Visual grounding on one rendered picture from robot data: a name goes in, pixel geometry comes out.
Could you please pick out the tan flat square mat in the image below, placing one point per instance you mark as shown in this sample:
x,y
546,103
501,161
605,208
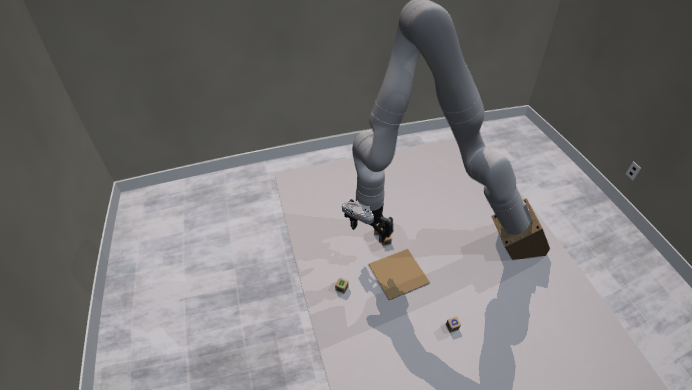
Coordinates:
x,y
398,274

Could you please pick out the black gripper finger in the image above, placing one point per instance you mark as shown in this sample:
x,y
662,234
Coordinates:
x,y
353,221
388,223

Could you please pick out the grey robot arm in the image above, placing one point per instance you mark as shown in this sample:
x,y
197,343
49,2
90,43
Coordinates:
x,y
426,28

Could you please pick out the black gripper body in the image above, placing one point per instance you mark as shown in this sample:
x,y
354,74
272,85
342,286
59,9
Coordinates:
x,y
378,214

